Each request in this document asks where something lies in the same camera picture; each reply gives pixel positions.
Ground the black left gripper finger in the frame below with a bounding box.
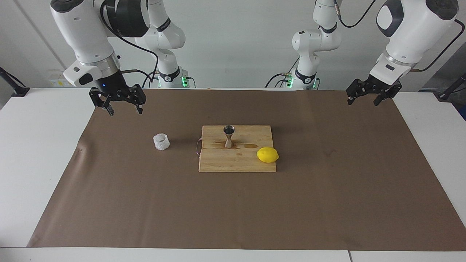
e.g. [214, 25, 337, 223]
[346, 79, 370, 106]
[373, 87, 402, 107]

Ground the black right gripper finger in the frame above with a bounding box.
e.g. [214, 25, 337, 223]
[89, 91, 115, 117]
[122, 84, 147, 115]

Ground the steel cocktail jigger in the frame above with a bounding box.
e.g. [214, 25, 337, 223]
[223, 126, 235, 149]

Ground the brown paper table mat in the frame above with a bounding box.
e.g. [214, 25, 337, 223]
[27, 87, 466, 251]

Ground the wooden cutting board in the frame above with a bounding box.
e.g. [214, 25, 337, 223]
[196, 125, 277, 173]

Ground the yellow lemon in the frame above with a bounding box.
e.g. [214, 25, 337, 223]
[257, 147, 280, 163]

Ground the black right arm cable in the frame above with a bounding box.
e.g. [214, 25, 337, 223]
[100, 0, 161, 88]

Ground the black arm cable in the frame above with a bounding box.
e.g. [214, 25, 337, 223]
[100, 0, 161, 88]
[333, 0, 466, 71]

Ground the white wall socket box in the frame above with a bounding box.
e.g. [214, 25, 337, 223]
[48, 70, 85, 88]

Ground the black camera stand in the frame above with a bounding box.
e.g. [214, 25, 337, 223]
[0, 67, 30, 97]
[437, 73, 466, 102]

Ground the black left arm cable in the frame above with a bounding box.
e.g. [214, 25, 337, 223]
[333, 0, 466, 71]

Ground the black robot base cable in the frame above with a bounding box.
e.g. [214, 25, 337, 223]
[265, 56, 293, 88]

